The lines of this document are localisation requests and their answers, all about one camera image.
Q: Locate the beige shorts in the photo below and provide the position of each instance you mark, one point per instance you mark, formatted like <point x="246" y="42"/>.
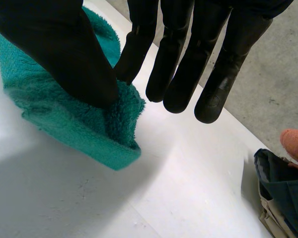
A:
<point x="273" y="218"/>

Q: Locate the dark blue shorts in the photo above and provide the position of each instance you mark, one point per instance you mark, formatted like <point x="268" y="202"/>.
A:
<point x="288" y="193"/>

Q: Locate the coral towel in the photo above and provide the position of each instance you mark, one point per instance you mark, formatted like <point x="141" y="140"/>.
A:
<point x="295" y="146"/>

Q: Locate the teal towel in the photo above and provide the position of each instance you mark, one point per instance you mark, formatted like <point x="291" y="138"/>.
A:
<point x="77" y="129"/>

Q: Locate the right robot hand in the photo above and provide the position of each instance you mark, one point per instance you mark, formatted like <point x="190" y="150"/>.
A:
<point x="64" y="49"/>

